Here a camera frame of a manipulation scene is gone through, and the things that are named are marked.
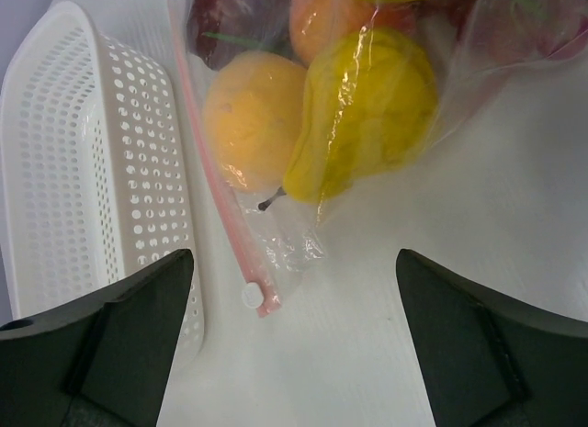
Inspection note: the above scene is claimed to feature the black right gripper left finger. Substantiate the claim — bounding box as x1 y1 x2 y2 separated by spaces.
1 249 194 426

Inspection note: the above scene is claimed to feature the fake yellow pear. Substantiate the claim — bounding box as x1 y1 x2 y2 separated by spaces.
257 28 438 211

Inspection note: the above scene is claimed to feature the fake peach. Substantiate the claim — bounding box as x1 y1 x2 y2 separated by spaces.
289 0 376 66

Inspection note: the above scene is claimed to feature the fake orange fruit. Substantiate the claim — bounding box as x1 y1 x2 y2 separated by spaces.
203 51 306 193

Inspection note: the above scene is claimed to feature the fake dark red apple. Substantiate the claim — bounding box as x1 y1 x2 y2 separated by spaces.
187 0 294 71

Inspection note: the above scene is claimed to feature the white perforated plastic basket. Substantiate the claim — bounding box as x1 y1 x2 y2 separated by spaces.
0 0 206 373

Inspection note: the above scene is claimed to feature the clear zip top bag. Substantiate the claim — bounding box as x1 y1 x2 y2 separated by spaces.
166 0 587 317

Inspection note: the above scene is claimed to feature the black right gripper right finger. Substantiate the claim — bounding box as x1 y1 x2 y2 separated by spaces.
396 249 587 426

